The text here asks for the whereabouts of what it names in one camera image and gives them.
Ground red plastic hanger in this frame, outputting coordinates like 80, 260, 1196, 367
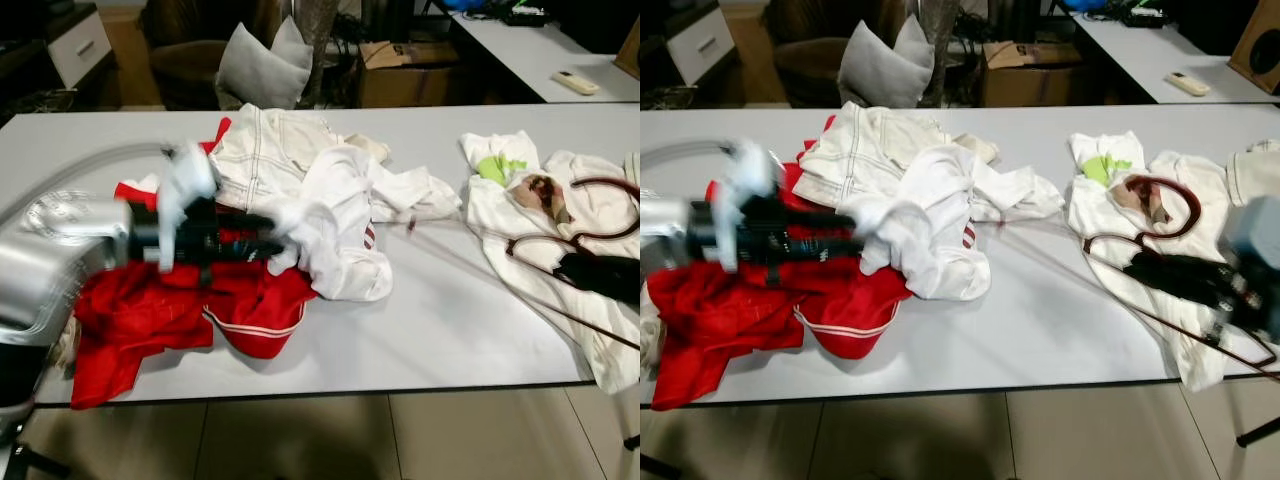
400, 175, 641, 351
1000, 175, 1280, 386

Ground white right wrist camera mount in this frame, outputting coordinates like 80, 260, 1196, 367
1218, 195, 1280, 339

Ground red shorts white stripes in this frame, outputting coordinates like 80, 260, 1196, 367
203, 262, 319, 361
795, 262, 913, 361

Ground white shirt green print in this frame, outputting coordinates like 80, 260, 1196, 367
1065, 130, 1261, 391
460, 130, 641, 393

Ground grey pillow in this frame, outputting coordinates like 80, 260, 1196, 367
838, 15, 936, 109
215, 17, 314, 111

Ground long grey table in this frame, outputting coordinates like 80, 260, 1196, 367
0, 103, 641, 406
640, 103, 1280, 406

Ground white drawer unit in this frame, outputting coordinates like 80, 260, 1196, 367
45, 5, 113, 89
665, 5, 736, 86

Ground grey patterned curtain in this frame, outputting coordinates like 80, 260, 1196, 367
296, 0, 341, 109
918, 0, 963, 109

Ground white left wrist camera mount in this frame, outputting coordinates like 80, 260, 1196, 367
158, 140, 218, 273
723, 140, 783, 273

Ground dark brown armchair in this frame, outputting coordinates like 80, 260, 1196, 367
765, 0, 911, 109
140, 0, 291, 111

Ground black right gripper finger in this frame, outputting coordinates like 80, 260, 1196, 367
580, 280, 641, 307
1125, 253, 1216, 284
555, 253, 641, 286
1145, 280, 1221, 309

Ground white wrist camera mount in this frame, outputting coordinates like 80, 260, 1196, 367
158, 140, 218, 273
1218, 195, 1280, 339
723, 140, 783, 273

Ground beige remote control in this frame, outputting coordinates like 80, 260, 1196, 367
550, 70, 601, 97
1165, 70, 1211, 97

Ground white desk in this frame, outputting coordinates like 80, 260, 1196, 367
1070, 10, 1280, 104
450, 10, 641, 104

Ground crumpled red t-shirt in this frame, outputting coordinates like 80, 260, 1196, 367
68, 180, 216, 411
648, 165, 806, 411

